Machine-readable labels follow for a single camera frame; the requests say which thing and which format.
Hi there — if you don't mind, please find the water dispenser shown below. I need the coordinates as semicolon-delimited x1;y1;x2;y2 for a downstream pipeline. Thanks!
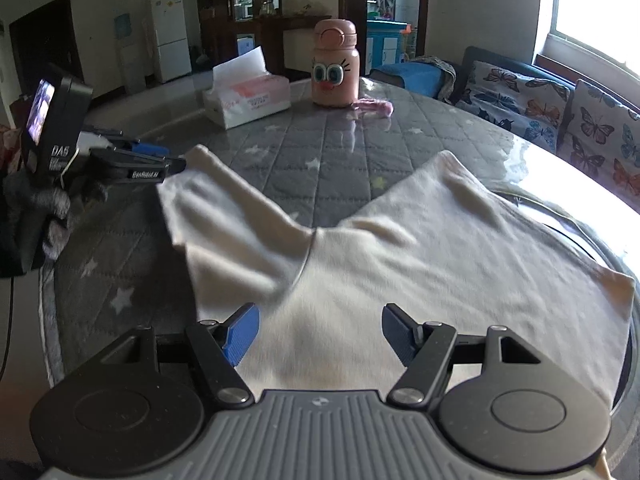
114;13;146;94

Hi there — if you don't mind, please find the dark wooden cabinet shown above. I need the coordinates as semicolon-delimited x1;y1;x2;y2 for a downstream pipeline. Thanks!
192;0;331;81

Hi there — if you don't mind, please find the pink cartoon water bottle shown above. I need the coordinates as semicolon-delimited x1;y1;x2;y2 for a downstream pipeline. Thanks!
311;18;360;108

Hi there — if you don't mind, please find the blue folded blanket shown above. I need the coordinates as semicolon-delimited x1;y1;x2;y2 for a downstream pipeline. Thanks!
369;62;445;98

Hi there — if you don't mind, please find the grey quilted table cover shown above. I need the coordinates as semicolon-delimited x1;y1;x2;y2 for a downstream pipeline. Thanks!
38;75;640;480

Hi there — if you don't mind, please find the butterfly cushion near window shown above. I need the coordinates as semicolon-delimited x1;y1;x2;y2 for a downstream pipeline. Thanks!
558;80;640;210

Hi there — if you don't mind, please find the blue cabinet in doorway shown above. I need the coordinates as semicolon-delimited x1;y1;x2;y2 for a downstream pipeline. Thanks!
364;20;408;75

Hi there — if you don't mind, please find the white refrigerator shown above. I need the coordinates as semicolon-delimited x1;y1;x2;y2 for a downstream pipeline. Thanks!
150;0;191;84

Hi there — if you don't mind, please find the white tissue box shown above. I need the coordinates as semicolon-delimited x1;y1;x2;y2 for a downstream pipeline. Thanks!
203;47;292;130

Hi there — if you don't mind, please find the cream white garment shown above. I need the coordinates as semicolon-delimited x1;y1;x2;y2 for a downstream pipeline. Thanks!
157;146;634;402

